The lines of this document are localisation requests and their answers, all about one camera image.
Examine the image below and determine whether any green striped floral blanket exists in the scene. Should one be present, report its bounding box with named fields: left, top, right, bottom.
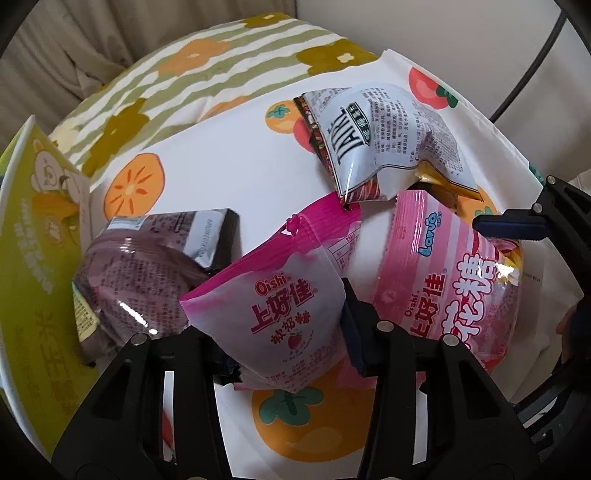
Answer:
left=50, top=12, right=377, bottom=181

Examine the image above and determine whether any silver Taire snack bag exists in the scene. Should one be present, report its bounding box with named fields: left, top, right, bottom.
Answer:
left=294, top=82, right=482, bottom=204

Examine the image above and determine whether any person's right hand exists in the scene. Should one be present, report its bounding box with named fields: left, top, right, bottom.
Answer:
left=556, top=305, right=577, bottom=339

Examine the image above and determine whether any small pink Oishi bag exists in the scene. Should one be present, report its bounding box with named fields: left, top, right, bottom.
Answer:
left=179, top=194, right=362, bottom=393

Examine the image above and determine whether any green cardboard box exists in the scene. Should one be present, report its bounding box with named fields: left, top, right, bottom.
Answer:
left=1, top=117, right=99, bottom=458

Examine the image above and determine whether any large pink cotton candy bag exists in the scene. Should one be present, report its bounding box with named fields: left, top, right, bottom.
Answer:
left=372, top=190, right=523, bottom=372

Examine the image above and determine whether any dark maroon snack bag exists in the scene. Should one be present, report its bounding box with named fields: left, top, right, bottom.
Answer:
left=72, top=209, right=239, bottom=363

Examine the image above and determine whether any beige curtain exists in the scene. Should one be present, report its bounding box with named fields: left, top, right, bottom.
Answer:
left=1, top=1, right=297, bottom=146

